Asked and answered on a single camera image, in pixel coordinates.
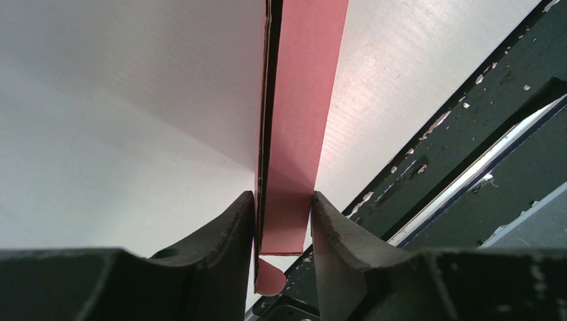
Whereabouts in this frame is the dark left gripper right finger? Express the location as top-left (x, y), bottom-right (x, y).
top-left (311, 191), bottom-right (410, 320)

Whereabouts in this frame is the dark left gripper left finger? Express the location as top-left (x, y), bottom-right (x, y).
top-left (148, 190), bottom-right (255, 321)

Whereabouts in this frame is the pink cardboard box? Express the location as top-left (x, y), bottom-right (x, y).
top-left (253, 1), bottom-right (348, 296)

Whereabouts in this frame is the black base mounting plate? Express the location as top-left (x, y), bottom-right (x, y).
top-left (246, 1), bottom-right (566, 320)

